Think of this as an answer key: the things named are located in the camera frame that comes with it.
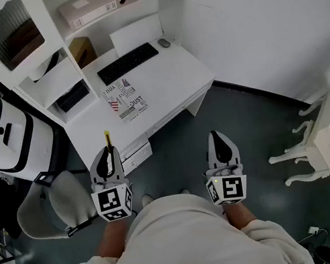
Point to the person's left forearm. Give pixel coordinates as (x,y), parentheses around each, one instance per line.
(111,239)

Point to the grey computer mouse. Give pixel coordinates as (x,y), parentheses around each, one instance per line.
(164,42)

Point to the flag printed book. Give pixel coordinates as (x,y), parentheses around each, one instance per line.
(125,103)

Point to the grey file binder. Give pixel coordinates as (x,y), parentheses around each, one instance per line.
(98,2)

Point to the white and black machine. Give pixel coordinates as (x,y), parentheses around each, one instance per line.
(11,136)

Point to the white paper folder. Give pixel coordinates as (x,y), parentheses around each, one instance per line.
(54,78)

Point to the black storage box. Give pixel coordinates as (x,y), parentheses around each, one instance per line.
(72,97)

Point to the yellow utility knife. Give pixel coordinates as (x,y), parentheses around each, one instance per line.
(108,139)

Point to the person's right forearm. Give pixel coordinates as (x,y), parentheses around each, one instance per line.
(238,214)

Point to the grey chair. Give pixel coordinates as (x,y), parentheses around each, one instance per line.
(54,204)

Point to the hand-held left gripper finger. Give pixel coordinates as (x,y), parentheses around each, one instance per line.
(95,169)
(118,165)

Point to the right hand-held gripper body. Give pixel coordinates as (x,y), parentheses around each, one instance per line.
(231,187)

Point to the brown cardboard box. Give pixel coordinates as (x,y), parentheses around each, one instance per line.
(82,51)

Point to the white ornate side table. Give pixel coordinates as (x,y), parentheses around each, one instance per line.
(327,137)

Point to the white shelf unit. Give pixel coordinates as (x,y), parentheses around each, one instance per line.
(52,31)

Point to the person's white clothing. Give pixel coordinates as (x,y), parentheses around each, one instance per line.
(185,244)

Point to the white power strip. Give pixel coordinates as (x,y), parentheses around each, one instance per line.
(313,230)

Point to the black bin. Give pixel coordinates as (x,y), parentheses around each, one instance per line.
(327,256)

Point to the white upright board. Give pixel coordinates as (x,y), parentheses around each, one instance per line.
(135,35)

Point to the person's left shoe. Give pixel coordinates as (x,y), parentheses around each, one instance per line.
(147,200)

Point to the black keyboard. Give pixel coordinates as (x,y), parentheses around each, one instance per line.
(127,62)

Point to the person's shoe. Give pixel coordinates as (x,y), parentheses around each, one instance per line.
(184,192)
(147,200)

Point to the white desk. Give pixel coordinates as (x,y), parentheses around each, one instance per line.
(168,77)

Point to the person's right shoe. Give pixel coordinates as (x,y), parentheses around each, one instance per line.
(184,192)

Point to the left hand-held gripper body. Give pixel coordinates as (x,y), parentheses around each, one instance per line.
(111,201)

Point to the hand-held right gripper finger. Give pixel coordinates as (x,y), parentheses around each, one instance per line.
(212,154)
(232,152)

